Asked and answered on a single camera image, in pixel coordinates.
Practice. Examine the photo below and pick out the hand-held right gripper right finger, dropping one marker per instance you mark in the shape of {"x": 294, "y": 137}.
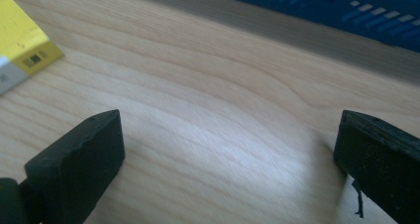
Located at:
{"x": 383, "y": 164}

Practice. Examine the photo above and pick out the yellow book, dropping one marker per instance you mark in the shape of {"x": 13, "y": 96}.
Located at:
{"x": 20, "y": 35}

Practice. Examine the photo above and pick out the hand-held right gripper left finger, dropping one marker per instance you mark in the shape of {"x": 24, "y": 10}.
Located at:
{"x": 76, "y": 171}

